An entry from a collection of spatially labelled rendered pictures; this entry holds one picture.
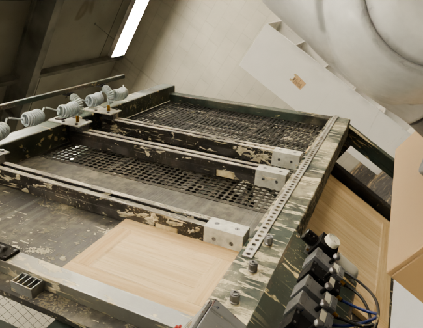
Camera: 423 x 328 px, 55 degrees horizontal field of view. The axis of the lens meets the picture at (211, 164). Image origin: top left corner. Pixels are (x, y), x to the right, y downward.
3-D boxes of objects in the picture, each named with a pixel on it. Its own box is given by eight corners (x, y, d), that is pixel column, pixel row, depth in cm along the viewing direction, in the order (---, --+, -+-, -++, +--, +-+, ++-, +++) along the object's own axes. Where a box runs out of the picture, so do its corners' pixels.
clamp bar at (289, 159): (297, 172, 179) (304, 120, 170) (82, 127, 222) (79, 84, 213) (301, 164, 188) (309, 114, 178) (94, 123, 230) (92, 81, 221)
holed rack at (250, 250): (252, 259, 110) (252, 258, 110) (241, 256, 111) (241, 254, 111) (338, 116, 250) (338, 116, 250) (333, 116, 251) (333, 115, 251)
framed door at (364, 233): (383, 339, 153) (388, 336, 152) (270, 242, 159) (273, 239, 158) (391, 227, 229) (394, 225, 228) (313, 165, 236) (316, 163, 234)
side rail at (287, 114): (325, 136, 249) (328, 118, 245) (169, 109, 289) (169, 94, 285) (328, 132, 256) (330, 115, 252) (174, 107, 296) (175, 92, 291)
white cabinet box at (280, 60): (416, 138, 429) (265, 23, 452) (377, 176, 460) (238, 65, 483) (416, 123, 480) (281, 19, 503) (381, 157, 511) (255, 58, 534)
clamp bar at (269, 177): (282, 193, 159) (290, 135, 149) (49, 140, 201) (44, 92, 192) (289, 184, 167) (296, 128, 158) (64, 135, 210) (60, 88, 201)
